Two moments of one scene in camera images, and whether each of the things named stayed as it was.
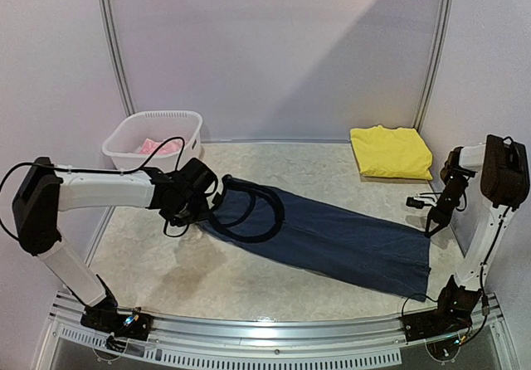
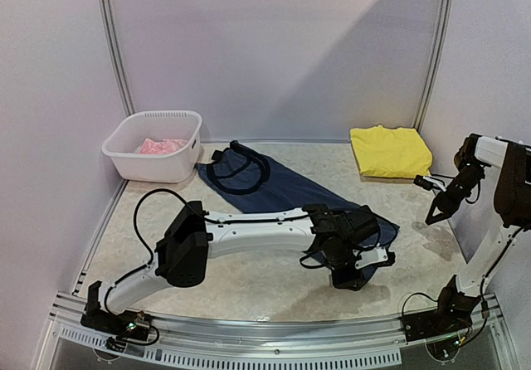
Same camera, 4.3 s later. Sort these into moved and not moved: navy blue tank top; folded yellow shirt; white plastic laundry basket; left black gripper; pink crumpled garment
Moved: navy blue tank top; left black gripper
Not moved: white plastic laundry basket; pink crumpled garment; folded yellow shirt
